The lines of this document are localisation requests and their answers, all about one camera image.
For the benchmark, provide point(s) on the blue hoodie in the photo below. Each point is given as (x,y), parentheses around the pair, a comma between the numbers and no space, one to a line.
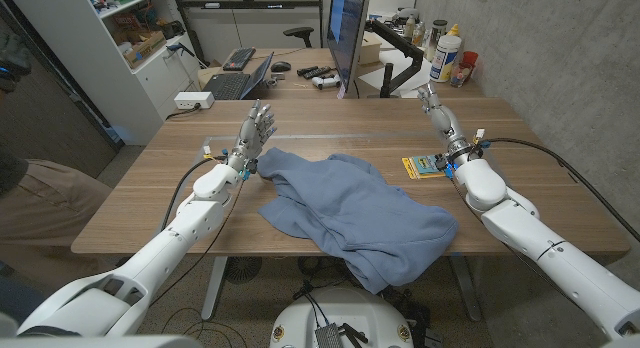
(350,208)

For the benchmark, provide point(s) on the white robot torso base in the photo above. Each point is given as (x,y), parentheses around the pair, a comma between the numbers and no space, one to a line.
(345,308)

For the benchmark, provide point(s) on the dark tall jar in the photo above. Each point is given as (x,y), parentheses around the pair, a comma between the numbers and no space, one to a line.
(435,38)

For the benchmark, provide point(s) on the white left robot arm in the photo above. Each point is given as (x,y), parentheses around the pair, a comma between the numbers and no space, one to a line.
(190,223)

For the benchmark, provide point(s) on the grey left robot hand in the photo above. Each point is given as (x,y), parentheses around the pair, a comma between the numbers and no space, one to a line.
(250,137)

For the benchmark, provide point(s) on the person in tan trousers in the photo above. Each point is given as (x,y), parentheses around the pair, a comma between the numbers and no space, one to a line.
(45,208)

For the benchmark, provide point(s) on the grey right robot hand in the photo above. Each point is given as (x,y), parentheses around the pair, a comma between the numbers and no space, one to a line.
(445,122)

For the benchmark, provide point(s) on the white wipes canister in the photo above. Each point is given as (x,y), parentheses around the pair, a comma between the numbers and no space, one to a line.
(444,58)

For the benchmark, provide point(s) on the grey finned module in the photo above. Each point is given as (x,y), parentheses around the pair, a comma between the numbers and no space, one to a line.
(329,337)

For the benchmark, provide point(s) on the white game controller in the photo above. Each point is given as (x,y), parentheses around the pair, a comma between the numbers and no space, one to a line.
(326,81)

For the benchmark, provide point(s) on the wooden back desk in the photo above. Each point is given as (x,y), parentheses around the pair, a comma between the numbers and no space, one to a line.
(295,88)

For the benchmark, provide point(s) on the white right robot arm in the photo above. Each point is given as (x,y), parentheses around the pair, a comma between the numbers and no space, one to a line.
(525,228)

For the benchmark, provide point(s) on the black computer mouse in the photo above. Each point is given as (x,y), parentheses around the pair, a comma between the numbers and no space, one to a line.
(280,66)

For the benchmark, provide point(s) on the red cup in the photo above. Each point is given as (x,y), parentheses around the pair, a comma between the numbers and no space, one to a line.
(470,59)

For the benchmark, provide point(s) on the pink note on monitor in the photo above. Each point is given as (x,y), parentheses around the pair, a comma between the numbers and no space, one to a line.
(341,92)

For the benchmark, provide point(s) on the large white paper sheet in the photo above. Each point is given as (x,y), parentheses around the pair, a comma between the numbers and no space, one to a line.
(372,78)

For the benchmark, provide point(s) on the dark open laptop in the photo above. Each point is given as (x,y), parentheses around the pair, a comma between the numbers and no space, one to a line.
(227,85)

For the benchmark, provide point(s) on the black keyboard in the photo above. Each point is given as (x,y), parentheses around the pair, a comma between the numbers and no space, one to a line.
(239,59)

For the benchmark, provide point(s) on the black office chair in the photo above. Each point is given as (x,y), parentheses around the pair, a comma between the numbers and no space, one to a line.
(299,33)

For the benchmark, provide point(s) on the round black vented device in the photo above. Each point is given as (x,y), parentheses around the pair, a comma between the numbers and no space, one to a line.
(242,270)

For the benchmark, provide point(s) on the plain cardboard box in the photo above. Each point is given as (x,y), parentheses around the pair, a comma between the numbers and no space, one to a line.
(371,48)

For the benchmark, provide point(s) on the grey table leg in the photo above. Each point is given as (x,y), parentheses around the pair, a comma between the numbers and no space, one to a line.
(214,288)
(466,288)

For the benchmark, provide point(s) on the person's gloved hand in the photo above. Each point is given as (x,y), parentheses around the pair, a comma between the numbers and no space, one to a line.
(12,60)

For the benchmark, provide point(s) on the clear cup with pens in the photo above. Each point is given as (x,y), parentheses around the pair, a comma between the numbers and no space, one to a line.
(460,75)

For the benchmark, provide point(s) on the black remote control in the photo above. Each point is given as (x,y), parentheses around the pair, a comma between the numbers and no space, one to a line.
(322,73)
(306,71)

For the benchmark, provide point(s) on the printed open cardboard box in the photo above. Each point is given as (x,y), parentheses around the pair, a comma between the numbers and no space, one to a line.
(145,48)

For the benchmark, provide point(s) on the black computer monitor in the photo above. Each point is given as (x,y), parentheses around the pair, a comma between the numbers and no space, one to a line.
(345,33)

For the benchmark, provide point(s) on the yellow teal sticky notes pack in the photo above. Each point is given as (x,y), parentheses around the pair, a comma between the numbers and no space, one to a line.
(420,167)

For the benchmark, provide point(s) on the white shelf unit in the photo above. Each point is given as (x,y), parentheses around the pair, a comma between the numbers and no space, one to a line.
(100,73)

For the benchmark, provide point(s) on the yellow capped bottle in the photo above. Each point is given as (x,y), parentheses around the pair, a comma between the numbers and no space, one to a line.
(453,30)

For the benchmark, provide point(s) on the white power strip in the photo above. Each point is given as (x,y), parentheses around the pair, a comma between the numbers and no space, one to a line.
(194,100)

